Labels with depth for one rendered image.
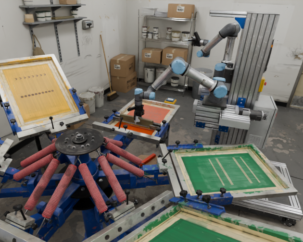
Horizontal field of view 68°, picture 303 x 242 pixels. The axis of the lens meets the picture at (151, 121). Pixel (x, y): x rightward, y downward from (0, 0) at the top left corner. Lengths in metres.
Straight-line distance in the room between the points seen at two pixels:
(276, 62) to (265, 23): 3.43
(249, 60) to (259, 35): 0.22
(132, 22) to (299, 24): 3.63
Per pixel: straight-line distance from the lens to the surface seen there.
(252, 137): 2.55
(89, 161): 1.57
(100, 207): 1.33
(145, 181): 1.71
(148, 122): 2.19
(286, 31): 5.54
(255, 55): 2.28
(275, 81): 5.75
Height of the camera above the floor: 2.13
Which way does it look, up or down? 29 degrees down
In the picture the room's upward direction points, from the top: 2 degrees clockwise
